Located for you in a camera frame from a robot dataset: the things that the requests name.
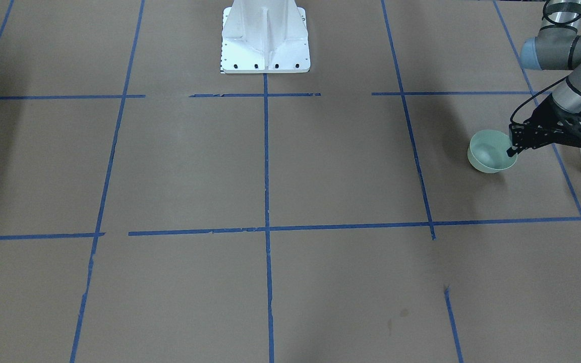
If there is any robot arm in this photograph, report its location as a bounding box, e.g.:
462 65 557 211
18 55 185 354
506 1 581 158

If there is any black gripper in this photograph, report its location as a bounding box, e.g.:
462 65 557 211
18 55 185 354
506 95 581 158

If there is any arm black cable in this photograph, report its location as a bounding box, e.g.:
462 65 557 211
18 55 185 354
508 0 581 133

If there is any green ceramic bowl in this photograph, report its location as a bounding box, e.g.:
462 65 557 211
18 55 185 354
467 130 518 174

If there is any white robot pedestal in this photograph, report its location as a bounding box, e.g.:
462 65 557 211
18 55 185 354
220 1 311 74

